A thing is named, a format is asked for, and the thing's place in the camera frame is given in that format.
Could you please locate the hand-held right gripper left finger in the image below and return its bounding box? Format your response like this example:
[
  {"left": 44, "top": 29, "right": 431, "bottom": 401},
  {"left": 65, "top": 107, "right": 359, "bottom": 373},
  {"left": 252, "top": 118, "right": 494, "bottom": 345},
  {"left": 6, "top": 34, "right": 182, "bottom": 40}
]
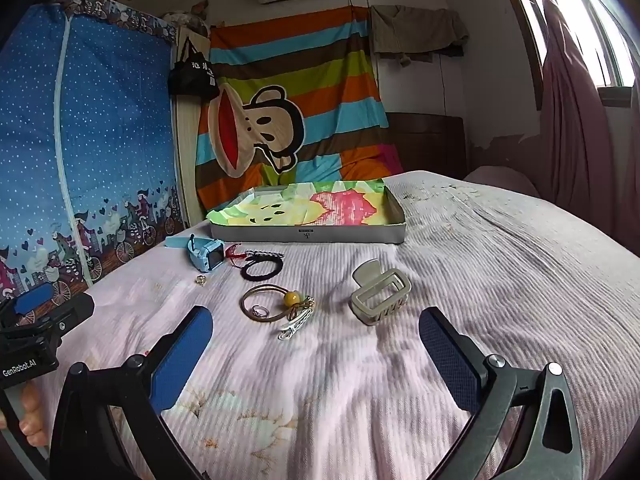
[{"left": 49, "top": 305, "right": 215, "bottom": 480}]

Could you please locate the pink ribbed bed cover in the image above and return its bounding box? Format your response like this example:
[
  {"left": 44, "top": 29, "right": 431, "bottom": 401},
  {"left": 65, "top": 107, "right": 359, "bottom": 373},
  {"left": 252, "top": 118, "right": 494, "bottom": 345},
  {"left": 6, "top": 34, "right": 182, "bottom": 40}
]
[{"left": 37, "top": 170, "right": 640, "bottom": 480}]

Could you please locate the beige claw hair clip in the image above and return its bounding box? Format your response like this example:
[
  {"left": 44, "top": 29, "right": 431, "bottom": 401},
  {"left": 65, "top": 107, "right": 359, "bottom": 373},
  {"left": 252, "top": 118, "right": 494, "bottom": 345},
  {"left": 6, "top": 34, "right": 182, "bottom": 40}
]
[{"left": 350, "top": 259, "right": 412, "bottom": 327}]

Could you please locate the bundle on cabinet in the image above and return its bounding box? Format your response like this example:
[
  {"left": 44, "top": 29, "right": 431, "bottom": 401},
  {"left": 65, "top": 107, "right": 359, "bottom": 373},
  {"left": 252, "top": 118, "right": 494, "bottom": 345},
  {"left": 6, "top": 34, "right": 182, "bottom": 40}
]
[{"left": 177, "top": 10, "right": 211, "bottom": 36}]

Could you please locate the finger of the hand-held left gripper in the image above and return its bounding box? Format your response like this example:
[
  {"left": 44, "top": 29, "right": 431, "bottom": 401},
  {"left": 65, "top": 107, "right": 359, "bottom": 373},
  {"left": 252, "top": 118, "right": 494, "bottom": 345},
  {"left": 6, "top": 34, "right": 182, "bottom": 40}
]
[
  {"left": 0, "top": 281, "right": 56, "bottom": 328},
  {"left": 20, "top": 292, "right": 96, "bottom": 353}
]

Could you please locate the hanging khaki garment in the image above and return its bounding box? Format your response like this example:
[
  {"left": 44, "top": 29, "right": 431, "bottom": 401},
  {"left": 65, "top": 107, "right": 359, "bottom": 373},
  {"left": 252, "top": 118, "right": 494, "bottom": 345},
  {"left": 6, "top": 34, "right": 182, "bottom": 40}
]
[{"left": 370, "top": 4, "right": 469, "bottom": 66}]

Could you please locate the dark wooden headboard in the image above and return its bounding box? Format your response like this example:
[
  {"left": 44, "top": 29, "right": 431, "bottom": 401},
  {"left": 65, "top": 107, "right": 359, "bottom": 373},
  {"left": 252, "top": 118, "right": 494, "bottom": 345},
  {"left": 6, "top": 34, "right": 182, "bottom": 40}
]
[{"left": 387, "top": 112, "right": 468, "bottom": 178}]

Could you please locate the brown hair tie yellow bead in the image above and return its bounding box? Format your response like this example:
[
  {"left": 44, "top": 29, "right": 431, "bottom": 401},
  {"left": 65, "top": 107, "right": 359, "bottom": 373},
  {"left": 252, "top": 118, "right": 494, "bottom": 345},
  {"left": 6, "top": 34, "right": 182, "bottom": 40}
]
[{"left": 239, "top": 284, "right": 316, "bottom": 322}]

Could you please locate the blue dotted fabric wardrobe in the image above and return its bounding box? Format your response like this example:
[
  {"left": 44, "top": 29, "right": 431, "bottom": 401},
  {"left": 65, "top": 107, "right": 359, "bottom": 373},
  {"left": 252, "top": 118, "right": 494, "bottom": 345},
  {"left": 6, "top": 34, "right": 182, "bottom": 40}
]
[{"left": 0, "top": 0, "right": 188, "bottom": 311}]

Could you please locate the grey tray with colourful lining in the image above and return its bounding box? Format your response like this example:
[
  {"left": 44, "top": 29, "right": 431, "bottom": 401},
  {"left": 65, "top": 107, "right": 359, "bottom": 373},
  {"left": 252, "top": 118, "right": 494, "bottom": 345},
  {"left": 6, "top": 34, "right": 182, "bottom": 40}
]
[{"left": 206, "top": 178, "right": 406, "bottom": 245}]

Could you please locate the striped monkey print blanket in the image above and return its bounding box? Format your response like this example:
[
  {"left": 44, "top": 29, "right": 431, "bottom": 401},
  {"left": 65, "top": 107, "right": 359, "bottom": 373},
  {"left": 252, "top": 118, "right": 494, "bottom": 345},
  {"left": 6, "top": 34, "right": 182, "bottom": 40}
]
[{"left": 194, "top": 5, "right": 406, "bottom": 211}]

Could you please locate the person's left hand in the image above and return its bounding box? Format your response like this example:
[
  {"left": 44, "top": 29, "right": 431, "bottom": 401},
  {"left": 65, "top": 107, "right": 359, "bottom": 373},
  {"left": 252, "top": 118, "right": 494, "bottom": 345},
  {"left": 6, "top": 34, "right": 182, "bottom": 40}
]
[{"left": 0, "top": 380, "right": 52, "bottom": 448}]

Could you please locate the pink curtain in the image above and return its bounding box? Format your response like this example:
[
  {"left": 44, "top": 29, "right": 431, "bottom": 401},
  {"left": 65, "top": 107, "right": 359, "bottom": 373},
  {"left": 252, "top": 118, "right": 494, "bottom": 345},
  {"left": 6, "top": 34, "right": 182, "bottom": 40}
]
[{"left": 492, "top": 0, "right": 640, "bottom": 256}]

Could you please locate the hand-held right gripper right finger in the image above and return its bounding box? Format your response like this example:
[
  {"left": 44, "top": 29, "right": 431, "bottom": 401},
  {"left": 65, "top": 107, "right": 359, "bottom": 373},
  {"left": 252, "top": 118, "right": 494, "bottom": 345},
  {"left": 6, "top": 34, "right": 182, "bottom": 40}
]
[{"left": 418, "top": 307, "right": 586, "bottom": 480}]

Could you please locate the black hair tie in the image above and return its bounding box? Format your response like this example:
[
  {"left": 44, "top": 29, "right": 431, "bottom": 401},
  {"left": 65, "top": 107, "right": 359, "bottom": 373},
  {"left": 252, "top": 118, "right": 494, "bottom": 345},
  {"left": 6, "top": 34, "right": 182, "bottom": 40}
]
[{"left": 240, "top": 258, "right": 285, "bottom": 282}]

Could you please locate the pink pillow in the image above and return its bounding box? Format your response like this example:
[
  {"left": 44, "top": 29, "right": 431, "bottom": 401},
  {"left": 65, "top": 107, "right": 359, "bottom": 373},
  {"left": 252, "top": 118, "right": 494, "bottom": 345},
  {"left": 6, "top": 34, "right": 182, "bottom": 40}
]
[{"left": 462, "top": 165, "right": 541, "bottom": 198}]

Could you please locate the blue smartwatch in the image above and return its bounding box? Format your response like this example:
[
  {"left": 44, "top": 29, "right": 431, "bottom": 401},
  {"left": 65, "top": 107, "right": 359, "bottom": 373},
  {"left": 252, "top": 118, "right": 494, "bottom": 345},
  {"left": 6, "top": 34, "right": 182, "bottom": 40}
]
[{"left": 166, "top": 234, "right": 226, "bottom": 274}]

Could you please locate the white beaded hair clip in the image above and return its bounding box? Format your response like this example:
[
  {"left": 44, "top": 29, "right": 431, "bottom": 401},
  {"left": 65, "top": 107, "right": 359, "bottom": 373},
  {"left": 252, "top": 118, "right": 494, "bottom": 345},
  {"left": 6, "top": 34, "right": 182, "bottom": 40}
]
[{"left": 278, "top": 305, "right": 315, "bottom": 343}]

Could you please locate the window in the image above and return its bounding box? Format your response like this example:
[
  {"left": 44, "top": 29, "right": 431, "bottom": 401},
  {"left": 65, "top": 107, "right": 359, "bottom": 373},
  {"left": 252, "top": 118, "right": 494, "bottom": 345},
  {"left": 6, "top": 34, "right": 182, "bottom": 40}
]
[{"left": 510, "top": 0, "right": 640, "bottom": 106}]

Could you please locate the black tote bag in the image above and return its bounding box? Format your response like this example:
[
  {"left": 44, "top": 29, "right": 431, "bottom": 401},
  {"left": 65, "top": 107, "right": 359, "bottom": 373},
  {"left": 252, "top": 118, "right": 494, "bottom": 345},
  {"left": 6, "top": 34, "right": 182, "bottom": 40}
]
[{"left": 167, "top": 37, "right": 221, "bottom": 101}]

